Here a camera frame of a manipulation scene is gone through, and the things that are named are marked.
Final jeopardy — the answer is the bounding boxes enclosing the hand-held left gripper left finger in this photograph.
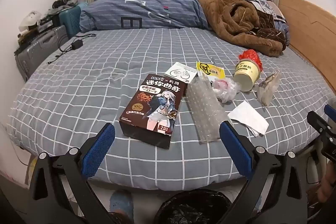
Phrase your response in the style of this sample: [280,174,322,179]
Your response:
[28,123,116,224]

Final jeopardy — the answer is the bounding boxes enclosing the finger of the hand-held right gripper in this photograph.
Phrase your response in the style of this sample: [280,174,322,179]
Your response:
[307,110,332,140]
[325,105,336,122]

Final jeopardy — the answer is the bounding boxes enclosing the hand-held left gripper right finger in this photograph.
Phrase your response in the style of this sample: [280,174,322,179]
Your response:
[219,120,308,224]

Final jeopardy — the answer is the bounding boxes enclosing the white tissue paper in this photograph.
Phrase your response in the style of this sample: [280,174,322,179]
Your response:
[227,101,269,136]

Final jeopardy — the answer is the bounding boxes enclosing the clear bubble wrap sheet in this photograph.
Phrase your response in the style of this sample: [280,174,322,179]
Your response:
[186,74,234,145]

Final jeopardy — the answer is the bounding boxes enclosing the clear plastic bag with pink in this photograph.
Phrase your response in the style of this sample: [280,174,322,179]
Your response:
[211,78,238,103]

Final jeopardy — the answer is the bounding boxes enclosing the clear plastic wrapper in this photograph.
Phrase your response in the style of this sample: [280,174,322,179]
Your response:
[256,70,281,106]

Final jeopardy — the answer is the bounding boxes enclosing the dark brown cookie box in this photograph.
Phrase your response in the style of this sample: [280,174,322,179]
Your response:
[119,73,189,149]

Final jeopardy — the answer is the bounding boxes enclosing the cream yogurt cup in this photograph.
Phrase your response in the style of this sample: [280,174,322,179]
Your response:
[233,58,264,92]

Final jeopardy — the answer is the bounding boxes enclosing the trash bin with black bag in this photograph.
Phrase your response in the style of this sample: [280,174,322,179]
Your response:
[155,189,233,224]

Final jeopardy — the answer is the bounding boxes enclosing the yellow snack wrapper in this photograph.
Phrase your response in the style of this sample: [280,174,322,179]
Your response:
[196,61,227,83]

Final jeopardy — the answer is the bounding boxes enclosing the white earphone box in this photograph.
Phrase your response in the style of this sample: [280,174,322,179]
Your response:
[164,62,198,81]

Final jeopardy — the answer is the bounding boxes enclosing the red plastic bag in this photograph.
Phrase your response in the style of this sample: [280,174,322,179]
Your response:
[238,49,263,69]

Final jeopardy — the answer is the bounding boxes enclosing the person's right hand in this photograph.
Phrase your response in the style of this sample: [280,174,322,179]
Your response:
[318,162,336,211]

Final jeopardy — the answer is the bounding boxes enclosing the blue slipper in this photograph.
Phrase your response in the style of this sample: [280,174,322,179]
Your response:
[109,190,134,216]

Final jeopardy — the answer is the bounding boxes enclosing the bed with grey checked sheet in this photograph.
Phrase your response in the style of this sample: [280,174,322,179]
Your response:
[7,27,331,193]

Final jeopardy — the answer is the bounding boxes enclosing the wooden headboard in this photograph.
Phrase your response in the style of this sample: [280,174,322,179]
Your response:
[278,0,336,98]

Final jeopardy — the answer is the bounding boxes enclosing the grey suitcase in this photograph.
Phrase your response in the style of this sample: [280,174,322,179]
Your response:
[14,25,70,83]

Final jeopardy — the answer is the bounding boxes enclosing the white and blue patterned pillow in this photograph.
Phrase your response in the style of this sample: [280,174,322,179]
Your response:
[241,0,289,46]

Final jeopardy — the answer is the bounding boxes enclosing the brown fleece blanket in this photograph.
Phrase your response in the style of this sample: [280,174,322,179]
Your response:
[197,0,289,58]

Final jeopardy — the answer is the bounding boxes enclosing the pile of dark items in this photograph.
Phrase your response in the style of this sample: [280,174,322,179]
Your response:
[17,7,62,41]

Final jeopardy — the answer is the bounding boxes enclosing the white plastic object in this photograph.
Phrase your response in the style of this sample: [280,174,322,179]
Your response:
[19,11,42,30]

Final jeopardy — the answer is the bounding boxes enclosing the blue striped duvet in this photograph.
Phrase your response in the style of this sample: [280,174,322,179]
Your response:
[79,0,210,30]

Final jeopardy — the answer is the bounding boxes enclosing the black headphones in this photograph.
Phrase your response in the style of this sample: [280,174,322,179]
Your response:
[52,0,72,8]

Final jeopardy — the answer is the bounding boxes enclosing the black charger with cable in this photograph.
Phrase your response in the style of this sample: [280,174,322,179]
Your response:
[47,33,96,65]

